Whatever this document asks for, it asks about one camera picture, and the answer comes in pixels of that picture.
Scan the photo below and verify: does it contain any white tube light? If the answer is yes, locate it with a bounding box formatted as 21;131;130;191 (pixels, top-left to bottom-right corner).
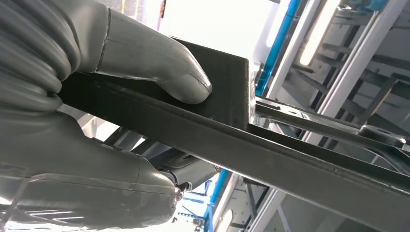
299;0;342;67

